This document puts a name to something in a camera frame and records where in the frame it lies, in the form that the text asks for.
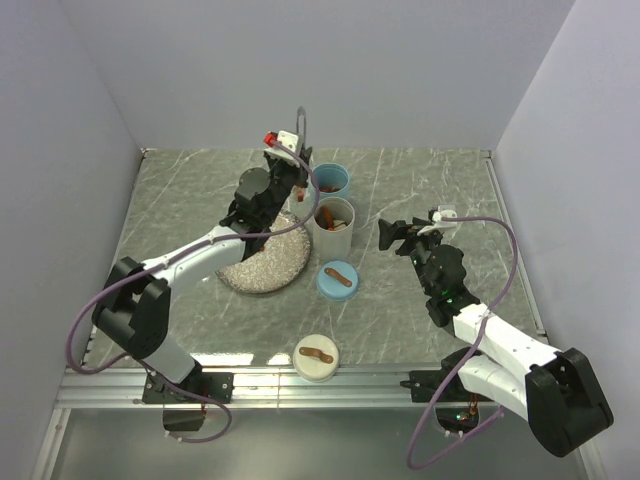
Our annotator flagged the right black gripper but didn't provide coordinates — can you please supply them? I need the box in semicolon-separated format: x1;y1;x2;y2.
379;217;445;296

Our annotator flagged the blue cylindrical container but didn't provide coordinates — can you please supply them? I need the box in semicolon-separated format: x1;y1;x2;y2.
309;163;350;202

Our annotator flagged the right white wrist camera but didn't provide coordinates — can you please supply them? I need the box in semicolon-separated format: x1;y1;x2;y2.
424;205;458;235

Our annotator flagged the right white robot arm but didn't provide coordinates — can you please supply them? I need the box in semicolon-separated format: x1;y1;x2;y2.
378;209;614;457

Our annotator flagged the white lid brown handle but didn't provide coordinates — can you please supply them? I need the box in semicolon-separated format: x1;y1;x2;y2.
293;334;340;382

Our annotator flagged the white cylindrical container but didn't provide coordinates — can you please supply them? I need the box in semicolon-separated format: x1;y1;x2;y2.
312;197;355;262

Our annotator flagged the aluminium right side rail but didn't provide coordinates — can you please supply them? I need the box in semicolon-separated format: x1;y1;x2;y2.
480;150;549;344

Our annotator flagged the speckled grey plate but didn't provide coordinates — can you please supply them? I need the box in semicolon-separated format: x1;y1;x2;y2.
216;226;311;295

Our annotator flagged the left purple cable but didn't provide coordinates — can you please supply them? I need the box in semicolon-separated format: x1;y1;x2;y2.
65;142;321;444

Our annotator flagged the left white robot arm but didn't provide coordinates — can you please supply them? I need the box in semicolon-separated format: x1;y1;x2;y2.
91;108;316;402

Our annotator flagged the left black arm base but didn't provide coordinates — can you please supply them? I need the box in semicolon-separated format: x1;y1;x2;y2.
142;371;234;434

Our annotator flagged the white square toast toy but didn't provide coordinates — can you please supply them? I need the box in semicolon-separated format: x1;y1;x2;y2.
331;220;349;231

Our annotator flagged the blue lid brown handle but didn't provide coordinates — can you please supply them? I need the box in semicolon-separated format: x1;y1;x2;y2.
316;260;359;301

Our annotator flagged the aluminium front rail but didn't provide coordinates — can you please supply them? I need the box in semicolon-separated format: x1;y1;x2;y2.
54;364;438;410

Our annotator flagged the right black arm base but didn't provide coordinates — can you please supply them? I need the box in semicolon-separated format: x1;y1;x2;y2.
400;370;480;436

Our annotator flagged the aluminium rail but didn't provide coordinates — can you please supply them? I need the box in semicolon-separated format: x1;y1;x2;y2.
54;364;438;410
480;150;549;344

